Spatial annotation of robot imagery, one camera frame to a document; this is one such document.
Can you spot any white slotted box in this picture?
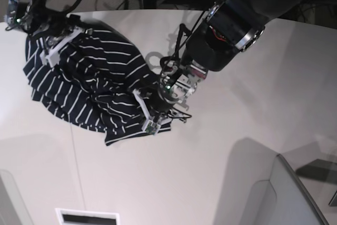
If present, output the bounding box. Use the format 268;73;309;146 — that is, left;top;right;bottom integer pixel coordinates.
55;208;121;225

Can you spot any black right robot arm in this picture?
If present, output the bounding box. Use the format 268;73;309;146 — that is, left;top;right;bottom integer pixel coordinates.
4;0;86;67

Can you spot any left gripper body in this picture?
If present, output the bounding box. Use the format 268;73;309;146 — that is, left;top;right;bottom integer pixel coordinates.
147;87;192;124

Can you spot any grey monitor edge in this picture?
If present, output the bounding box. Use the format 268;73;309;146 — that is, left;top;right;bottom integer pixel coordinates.
270;154;328;224

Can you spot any navy white striped t-shirt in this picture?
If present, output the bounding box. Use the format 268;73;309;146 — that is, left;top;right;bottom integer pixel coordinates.
23;24;158;145

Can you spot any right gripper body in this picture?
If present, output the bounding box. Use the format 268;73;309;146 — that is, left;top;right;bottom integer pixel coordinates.
31;11;82;48

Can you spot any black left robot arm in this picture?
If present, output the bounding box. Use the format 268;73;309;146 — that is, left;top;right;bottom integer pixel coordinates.
133;0;302;134

